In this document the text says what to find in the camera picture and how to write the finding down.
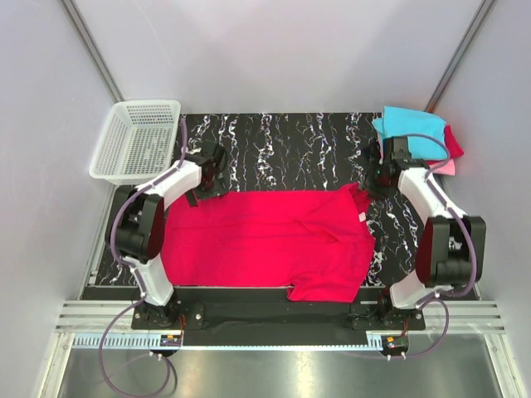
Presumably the crimson t shirt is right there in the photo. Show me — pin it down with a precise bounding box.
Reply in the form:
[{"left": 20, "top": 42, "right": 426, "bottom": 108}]
[
  {"left": 162, "top": 183, "right": 375, "bottom": 303},
  {"left": 427, "top": 124, "right": 465, "bottom": 169}
]

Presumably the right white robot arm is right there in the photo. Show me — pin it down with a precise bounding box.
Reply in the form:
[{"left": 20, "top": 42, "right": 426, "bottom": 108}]
[{"left": 363, "top": 134, "right": 486, "bottom": 329}]

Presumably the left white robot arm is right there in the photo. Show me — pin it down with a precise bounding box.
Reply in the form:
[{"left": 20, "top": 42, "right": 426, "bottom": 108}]
[{"left": 105, "top": 142, "right": 228, "bottom": 328}]

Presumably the black marbled table mat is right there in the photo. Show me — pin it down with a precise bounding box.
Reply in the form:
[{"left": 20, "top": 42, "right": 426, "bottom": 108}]
[{"left": 82, "top": 111, "right": 482, "bottom": 300}]

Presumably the folded cyan t shirt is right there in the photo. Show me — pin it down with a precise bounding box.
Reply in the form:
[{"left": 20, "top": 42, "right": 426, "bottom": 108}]
[{"left": 372, "top": 106, "right": 447, "bottom": 161}]

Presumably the folded pink t shirt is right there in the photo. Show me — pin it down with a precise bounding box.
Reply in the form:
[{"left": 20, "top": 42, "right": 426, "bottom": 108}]
[{"left": 429, "top": 159, "right": 455, "bottom": 176}]

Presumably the white plastic basket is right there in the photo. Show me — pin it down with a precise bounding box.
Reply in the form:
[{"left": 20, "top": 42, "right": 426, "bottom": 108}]
[{"left": 89, "top": 99, "right": 181, "bottom": 186}]

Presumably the folded crimson t shirt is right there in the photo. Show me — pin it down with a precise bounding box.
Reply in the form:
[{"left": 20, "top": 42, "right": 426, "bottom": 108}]
[{"left": 427, "top": 124, "right": 465, "bottom": 169}]

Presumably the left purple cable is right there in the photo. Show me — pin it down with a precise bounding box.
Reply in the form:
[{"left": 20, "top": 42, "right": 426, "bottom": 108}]
[{"left": 99, "top": 117, "right": 188, "bottom": 395}]

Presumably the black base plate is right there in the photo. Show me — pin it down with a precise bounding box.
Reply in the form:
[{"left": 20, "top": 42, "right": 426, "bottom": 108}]
[{"left": 132, "top": 288, "right": 426, "bottom": 332}]

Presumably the aluminium front rail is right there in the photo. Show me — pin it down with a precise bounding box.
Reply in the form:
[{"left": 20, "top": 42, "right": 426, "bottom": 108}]
[{"left": 55, "top": 301, "right": 505, "bottom": 351}]

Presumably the right corner aluminium post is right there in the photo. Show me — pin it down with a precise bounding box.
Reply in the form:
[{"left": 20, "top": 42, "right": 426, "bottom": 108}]
[{"left": 424, "top": 0, "right": 498, "bottom": 113}]

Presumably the corner aluminium post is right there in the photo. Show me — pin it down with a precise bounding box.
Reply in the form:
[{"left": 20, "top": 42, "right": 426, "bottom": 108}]
[
  {"left": 424, "top": 0, "right": 498, "bottom": 113},
  {"left": 58, "top": 0, "right": 124, "bottom": 103}
]

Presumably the left corner aluminium post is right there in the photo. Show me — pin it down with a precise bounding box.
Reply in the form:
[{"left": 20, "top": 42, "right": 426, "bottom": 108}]
[{"left": 58, "top": 0, "right": 124, "bottom": 103}]

